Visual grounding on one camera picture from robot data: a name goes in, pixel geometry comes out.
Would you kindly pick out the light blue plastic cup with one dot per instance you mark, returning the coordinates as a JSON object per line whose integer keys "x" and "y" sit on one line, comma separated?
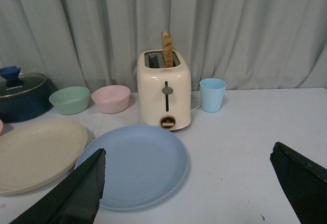
{"x": 212, "y": 93}

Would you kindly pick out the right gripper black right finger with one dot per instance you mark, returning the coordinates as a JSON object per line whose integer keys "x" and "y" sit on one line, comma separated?
{"x": 302, "y": 181}

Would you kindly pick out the pink plastic bowl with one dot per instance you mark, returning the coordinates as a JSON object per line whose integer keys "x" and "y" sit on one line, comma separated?
{"x": 111, "y": 99}

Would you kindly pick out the dark blue saucepan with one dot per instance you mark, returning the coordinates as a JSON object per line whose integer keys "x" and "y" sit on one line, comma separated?
{"x": 27, "y": 105}

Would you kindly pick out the grey-green curtain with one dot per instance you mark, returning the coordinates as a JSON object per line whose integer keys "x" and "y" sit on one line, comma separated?
{"x": 251, "y": 44}

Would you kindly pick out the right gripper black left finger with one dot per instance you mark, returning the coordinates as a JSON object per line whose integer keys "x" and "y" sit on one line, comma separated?
{"x": 74, "y": 200}

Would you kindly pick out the blue plastic plate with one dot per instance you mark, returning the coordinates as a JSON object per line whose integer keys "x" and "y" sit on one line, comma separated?
{"x": 144, "y": 165}

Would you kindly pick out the beige plastic plate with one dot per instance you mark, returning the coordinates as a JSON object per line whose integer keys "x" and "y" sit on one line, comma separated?
{"x": 38, "y": 153}

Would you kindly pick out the green plastic bowl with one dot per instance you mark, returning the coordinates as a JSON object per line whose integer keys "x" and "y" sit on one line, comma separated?
{"x": 70, "y": 100}

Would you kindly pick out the glass pot lid blue knob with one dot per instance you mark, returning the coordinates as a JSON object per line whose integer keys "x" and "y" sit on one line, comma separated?
{"x": 14, "y": 83}

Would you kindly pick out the cream two-slot toaster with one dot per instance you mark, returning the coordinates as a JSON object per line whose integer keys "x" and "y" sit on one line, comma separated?
{"x": 164, "y": 92}

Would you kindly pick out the pink plastic plate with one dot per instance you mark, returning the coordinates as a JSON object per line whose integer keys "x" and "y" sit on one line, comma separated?
{"x": 1, "y": 126}

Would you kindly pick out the toast slice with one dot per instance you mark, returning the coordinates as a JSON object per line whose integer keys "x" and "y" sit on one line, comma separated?
{"x": 166, "y": 40}

